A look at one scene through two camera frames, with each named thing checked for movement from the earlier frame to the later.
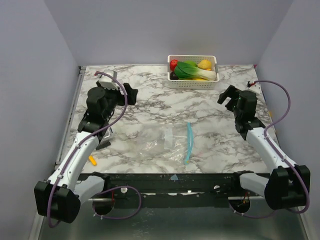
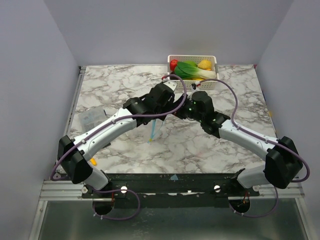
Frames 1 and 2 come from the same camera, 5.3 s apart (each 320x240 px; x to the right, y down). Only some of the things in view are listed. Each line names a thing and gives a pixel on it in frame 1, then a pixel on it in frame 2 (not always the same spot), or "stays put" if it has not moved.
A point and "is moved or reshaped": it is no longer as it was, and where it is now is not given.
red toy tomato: (173, 64) stays put
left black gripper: (131, 93) -> (168, 105)
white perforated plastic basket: (193, 84) stays put
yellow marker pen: (92, 160) stays put
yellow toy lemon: (205, 64) stays put
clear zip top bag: (171, 143) is moved or reshaped
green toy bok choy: (189, 69) stays put
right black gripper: (231, 99) -> (180, 110)
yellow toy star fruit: (199, 79) stays put
